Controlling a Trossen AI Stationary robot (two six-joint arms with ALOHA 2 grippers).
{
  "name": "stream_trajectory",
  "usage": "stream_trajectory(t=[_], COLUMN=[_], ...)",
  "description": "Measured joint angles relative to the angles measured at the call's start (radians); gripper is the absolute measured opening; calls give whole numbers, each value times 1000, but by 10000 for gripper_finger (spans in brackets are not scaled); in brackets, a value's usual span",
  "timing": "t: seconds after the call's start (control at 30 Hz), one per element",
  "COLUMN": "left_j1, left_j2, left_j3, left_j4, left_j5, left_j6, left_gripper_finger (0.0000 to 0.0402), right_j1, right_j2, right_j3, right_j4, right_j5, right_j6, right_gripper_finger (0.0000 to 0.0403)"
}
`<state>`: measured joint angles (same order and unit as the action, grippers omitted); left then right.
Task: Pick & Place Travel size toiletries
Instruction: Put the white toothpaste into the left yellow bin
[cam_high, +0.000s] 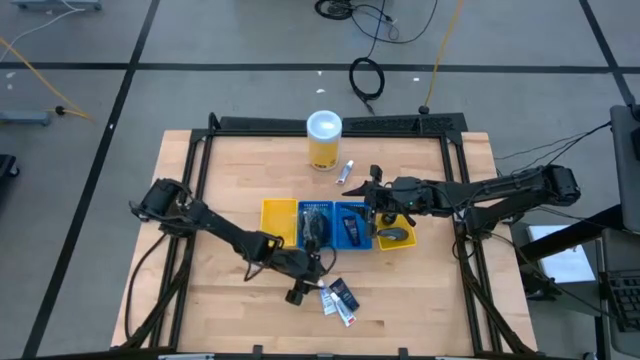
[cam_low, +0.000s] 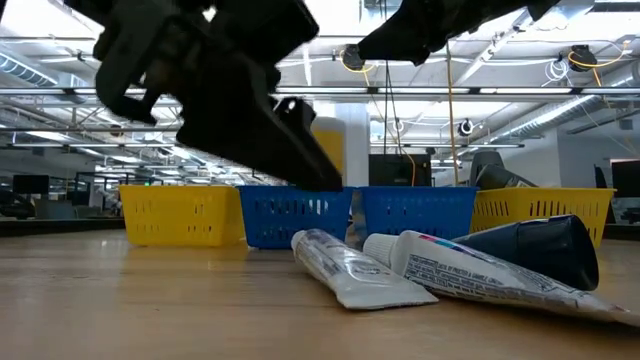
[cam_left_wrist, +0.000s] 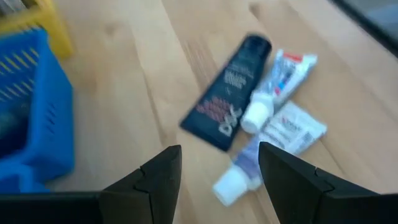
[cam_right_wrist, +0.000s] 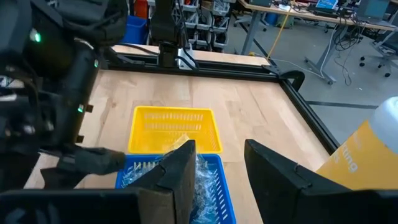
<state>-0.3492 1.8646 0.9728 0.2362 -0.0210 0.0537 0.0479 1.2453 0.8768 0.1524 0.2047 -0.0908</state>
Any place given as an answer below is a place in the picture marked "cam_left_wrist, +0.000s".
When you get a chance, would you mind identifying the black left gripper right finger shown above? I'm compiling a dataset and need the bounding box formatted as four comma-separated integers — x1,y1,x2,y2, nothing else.
259,142,379,224

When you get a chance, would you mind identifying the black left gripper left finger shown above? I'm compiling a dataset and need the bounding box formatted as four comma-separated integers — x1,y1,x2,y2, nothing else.
101,145,182,224

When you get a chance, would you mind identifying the white toothpaste tube blue print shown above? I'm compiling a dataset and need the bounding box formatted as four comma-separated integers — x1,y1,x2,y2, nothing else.
212,101,328,208

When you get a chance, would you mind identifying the white and blue tube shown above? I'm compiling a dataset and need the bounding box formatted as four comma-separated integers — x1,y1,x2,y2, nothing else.
239,49,318,134

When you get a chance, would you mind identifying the black tube red print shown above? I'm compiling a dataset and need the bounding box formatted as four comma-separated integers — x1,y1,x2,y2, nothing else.
179,33,273,152

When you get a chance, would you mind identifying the blue slotted plastic basket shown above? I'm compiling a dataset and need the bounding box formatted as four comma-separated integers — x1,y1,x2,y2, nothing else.
0,27,75,194

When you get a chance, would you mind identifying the yellow slotted plastic basket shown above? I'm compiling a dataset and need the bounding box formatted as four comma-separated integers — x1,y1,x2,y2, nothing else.
0,0,74,58

